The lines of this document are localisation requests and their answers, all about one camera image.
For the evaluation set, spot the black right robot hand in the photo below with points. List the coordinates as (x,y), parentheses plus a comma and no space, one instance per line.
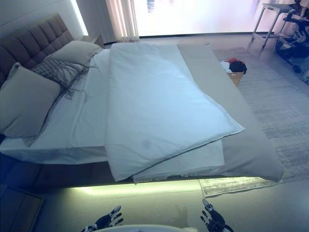
(216,222)

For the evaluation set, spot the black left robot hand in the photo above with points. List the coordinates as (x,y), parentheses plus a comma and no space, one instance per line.
(107,220)

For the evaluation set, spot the white duvet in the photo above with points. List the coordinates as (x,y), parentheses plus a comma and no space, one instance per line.
(157,96)

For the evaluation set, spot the silver robot torso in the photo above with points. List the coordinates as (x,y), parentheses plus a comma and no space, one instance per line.
(149,228)

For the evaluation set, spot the wooden nightstand with panels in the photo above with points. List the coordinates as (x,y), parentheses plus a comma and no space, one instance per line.
(17,210)

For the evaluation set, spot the grey patterned rug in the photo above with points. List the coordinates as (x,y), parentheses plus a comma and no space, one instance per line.
(277,120)

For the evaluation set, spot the large beige pillow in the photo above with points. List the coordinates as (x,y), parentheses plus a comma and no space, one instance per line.
(77,52)
(24,104)

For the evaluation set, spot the wooden laundry box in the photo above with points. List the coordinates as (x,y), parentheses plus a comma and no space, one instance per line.
(235,77)

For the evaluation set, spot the white garment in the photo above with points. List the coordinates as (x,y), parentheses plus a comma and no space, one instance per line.
(225,66)

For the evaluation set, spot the grey fringed cushion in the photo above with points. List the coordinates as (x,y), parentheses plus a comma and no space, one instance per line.
(53,68)

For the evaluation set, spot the red garment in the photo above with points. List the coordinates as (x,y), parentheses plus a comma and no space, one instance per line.
(233,59)

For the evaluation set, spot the small wooden nightstand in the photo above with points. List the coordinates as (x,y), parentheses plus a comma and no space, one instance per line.
(97,39)

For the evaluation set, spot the black wheeled equipment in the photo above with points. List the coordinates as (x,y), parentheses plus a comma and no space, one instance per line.
(287,46)

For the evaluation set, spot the brown tufted headboard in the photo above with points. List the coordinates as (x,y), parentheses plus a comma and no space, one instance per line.
(36,41)

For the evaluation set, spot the beige curtain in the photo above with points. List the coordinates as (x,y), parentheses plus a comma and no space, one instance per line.
(120,19)

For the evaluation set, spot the white metal cart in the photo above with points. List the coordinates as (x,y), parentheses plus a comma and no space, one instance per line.
(277,6)

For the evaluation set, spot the dark bed frame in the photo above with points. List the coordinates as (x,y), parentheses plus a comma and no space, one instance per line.
(72,174)

